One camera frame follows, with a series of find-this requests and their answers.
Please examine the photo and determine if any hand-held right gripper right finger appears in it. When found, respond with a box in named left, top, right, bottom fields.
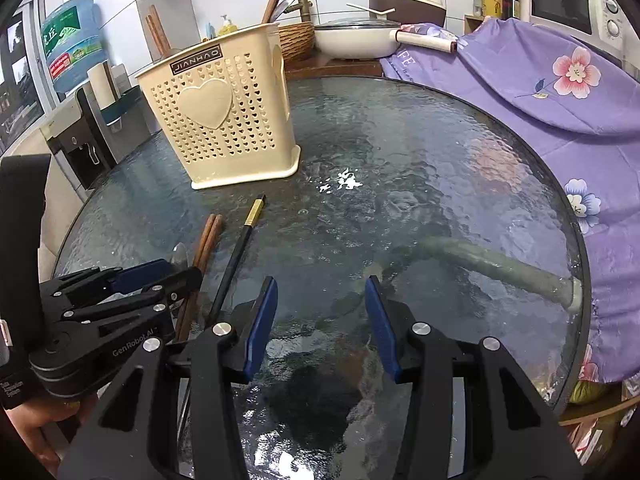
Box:
left=365, top=275, right=583, bottom=480

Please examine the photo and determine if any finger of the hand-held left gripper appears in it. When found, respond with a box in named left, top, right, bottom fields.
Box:
left=40, top=259, right=173, bottom=311
left=62, top=266, right=203, bottom=361

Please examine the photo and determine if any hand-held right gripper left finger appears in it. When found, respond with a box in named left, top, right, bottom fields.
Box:
left=60, top=276, right=279, bottom=480

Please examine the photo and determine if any metal spoon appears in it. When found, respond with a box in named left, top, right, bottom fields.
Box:
left=171, top=243, right=196, bottom=271

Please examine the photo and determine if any brown wooden chopstick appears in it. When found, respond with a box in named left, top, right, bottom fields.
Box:
left=176, top=214, right=217, bottom=342
left=180, top=214, right=224, bottom=343

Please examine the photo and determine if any black chopstick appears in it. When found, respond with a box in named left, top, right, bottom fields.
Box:
left=206, top=193, right=267, bottom=323

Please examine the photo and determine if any cream perforated utensil holder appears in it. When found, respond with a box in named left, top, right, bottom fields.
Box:
left=134, top=22, right=302, bottom=191

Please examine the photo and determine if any red-brown wooden chopstick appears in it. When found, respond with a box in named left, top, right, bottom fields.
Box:
left=145, top=14, right=167, bottom=58
left=149, top=4, right=173, bottom=56

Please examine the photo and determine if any person's left hand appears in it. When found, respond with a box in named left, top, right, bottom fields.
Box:
left=0, top=393, right=99, bottom=479

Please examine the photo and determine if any beige cloth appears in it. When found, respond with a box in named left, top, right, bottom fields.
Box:
left=37, top=195, right=81, bottom=281

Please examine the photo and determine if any grey water dispenser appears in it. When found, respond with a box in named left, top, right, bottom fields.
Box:
left=40, top=87, right=121, bottom=191

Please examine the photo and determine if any teal plastic holder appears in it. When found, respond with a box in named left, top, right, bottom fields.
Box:
left=100, top=85, right=146, bottom=127

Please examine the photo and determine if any white cup dispenser tube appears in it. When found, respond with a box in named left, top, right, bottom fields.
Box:
left=87, top=62, right=121, bottom=106

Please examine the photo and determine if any blue water jug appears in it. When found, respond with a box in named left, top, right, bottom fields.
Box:
left=40, top=0, right=106, bottom=93

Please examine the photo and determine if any colourful bag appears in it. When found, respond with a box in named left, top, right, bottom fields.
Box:
left=560, top=380, right=640, bottom=466

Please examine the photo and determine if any wooden counter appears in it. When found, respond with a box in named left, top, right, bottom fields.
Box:
left=285, top=55, right=386, bottom=81

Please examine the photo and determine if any wicker wash basin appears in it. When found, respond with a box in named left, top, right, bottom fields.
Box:
left=277, top=21, right=317, bottom=61

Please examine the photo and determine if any purple floral cloth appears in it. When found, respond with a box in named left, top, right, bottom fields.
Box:
left=380, top=17, right=640, bottom=401

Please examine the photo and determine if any white pan with glass lid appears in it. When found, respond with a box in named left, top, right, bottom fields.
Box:
left=314, top=17, right=403, bottom=59

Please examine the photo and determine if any white roll with brown end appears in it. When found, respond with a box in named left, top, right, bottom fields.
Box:
left=395, top=29, right=459, bottom=54

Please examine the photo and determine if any brass faucet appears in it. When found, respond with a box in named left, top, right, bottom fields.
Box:
left=290, top=0, right=315, bottom=25

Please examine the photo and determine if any white rice paddle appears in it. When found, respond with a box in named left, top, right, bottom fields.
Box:
left=346, top=2, right=396, bottom=16

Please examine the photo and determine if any brown and white rice cooker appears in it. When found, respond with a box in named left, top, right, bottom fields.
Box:
left=369, top=0, right=446, bottom=28

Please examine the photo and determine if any white microwave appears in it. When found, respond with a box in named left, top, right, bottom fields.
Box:
left=529, top=0, right=628, bottom=51

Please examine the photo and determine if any window with metal frame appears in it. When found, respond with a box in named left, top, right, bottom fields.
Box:
left=0, top=0, right=56, bottom=156

